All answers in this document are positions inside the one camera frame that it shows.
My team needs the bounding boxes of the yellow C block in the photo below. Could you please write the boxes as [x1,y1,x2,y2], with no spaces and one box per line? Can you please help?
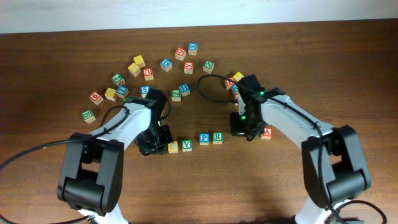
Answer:
[167,141,178,154]

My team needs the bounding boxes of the green V block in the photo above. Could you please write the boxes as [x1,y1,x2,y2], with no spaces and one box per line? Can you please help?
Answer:
[182,139,193,152]

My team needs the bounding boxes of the green R block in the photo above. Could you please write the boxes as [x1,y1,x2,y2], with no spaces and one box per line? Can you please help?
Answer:
[213,132,223,144]

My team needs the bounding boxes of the blue P block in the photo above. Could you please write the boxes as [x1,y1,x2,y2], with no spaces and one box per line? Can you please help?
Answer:
[199,133,210,145]

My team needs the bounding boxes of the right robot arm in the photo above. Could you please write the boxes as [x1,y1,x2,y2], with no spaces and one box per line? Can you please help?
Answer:
[230,75,371,223]

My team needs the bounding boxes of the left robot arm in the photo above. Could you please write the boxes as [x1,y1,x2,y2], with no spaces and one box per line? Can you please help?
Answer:
[57,88,173,223]

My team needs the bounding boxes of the red A block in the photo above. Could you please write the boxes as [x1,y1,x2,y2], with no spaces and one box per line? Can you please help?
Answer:
[261,128,273,140]

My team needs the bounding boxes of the blue I block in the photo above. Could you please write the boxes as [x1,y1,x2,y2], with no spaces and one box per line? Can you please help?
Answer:
[232,85,239,95]

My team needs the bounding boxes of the red E block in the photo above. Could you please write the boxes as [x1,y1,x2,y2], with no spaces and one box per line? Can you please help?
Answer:
[224,77,235,90]

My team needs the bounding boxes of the green Z block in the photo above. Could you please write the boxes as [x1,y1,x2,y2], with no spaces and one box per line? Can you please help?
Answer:
[171,90,182,101]

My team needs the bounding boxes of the yellow block near E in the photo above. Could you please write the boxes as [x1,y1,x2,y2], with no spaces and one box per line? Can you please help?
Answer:
[233,72,244,82]

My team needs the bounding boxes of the blue 5 block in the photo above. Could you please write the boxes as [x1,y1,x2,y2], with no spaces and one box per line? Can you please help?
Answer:
[140,85,150,98]

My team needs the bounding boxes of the blue H block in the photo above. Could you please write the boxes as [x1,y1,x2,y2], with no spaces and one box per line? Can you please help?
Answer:
[179,83,190,96]

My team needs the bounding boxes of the blue block left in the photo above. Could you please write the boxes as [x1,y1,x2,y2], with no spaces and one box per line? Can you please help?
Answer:
[116,85,129,98]

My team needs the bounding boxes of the red U block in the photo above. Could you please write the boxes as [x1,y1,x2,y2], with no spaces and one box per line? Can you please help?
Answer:
[143,68,154,81]

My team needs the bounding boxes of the green J block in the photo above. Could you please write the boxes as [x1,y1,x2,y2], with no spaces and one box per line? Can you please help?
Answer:
[111,73,125,86]

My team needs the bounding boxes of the green N block upper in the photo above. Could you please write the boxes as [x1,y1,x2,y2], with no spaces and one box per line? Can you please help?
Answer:
[203,60,215,73]

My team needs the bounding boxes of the green B block outer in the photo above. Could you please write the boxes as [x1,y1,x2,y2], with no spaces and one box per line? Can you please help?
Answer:
[81,110,96,124]

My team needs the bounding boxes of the blue D block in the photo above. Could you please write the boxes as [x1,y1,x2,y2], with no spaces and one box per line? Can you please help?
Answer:
[160,58,172,72]

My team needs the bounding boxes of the red 6 block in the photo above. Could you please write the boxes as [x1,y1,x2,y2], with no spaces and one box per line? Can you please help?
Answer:
[89,91,103,105]

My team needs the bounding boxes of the yellow block upper left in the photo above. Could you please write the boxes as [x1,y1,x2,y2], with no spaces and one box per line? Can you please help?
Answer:
[133,55,146,68]

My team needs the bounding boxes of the red C block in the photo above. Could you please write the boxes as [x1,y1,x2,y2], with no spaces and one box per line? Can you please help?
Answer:
[175,47,187,61]

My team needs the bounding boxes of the blue X block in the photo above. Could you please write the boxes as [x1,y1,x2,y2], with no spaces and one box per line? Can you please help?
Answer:
[188,42,198,55]

